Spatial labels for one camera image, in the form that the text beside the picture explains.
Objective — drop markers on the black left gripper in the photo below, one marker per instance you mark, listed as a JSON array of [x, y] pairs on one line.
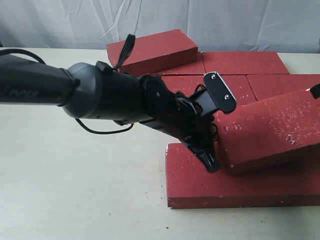
[[187, 118]]

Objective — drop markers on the red brick with white chips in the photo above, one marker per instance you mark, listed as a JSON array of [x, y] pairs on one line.
[[269, 132]]

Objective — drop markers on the red brick moved into row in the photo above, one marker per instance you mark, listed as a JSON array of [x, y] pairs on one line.
[[238, 85]]

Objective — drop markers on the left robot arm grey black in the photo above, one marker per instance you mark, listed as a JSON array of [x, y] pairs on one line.
[[97, 91]]

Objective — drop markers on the red brick front left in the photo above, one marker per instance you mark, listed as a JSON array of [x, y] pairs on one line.
[[190, 186]]

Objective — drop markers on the red brick right middle row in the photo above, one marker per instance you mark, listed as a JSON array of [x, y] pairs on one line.
[[265, 86]]

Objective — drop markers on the red brick back right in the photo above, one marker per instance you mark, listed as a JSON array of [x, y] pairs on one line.
[[244, 63]]

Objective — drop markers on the red brick front right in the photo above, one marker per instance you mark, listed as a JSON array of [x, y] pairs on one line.
[[308, 184]]

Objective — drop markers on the red brick back left tilted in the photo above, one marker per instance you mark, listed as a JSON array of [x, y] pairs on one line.
[[160, 52]]

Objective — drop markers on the white backdrop curtain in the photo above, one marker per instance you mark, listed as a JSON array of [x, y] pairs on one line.
[[285, 26]]

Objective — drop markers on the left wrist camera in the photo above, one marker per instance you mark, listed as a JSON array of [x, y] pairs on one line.
[[220, 92]]

